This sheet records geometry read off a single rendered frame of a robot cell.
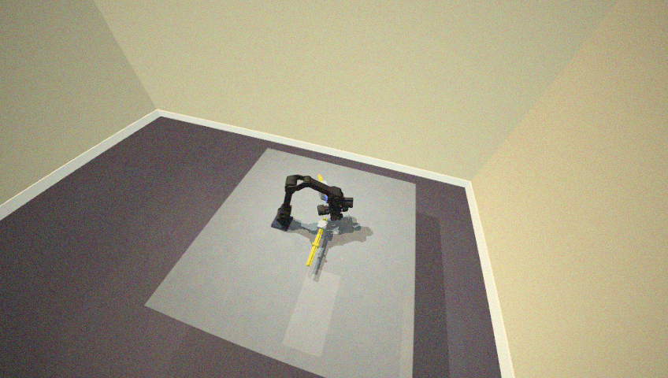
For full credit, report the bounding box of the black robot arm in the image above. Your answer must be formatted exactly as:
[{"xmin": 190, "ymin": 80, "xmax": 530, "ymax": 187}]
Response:
[{"xmin": 276, "ymin": 174, "xmax": 354, "ymax": 227}]

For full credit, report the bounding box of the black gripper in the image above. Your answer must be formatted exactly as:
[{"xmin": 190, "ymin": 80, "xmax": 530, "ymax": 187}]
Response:
[{"xmin": 317, "ymin": 204, "xmax": 348, "ymax": 216}]

